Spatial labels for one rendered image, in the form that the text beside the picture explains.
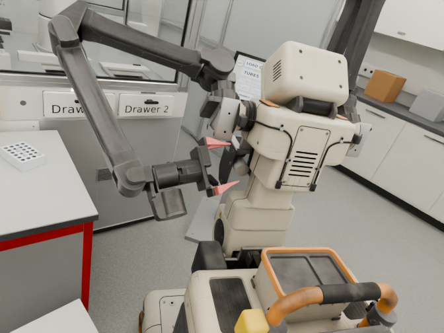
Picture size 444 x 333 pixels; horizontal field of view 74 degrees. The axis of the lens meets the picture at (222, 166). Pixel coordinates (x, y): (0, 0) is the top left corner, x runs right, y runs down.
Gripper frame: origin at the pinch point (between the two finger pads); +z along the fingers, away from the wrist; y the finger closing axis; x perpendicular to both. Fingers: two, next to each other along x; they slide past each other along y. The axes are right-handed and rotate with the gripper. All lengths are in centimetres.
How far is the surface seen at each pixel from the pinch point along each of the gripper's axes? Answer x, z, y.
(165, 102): -79, 8, -47
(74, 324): -9, -41, 27
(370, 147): -168, 250, -9
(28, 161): -49, -52, -19
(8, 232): -29, -55, 4
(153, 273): -113, -12, 42
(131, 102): -74, -10, -47
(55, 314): -11, -45, 24
